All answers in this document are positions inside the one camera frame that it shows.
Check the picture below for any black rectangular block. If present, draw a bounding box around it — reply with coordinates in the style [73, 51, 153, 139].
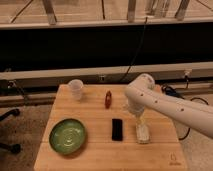
[112, 119, 123, 141]

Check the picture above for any red pepper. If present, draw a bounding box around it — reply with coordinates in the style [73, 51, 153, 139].
[105, 91, 112, 109]

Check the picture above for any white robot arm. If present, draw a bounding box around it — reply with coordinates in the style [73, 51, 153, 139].
[124, 74, 213, 139]

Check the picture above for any white sponge block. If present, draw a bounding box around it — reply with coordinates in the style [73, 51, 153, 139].
[136, 125, 150, 144]

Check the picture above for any blue black device on floor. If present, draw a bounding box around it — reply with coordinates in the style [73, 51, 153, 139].
[161, 85, 181, 98]

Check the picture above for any clear plastic cup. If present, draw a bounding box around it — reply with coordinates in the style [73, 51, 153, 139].
[68, 79, 83, 100]

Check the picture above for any green ceramic plate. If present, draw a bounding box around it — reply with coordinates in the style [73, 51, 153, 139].
[49, 118, 87, 155]

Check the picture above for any black office chair base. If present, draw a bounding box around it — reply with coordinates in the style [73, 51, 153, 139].
[0, 108, 22, 155]

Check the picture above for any black cable on floor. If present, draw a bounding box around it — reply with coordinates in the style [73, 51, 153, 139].
[161, 75, 210, 141]

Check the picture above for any black hanging cable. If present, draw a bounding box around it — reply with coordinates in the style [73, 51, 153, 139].
[118, 17, 149, 82]

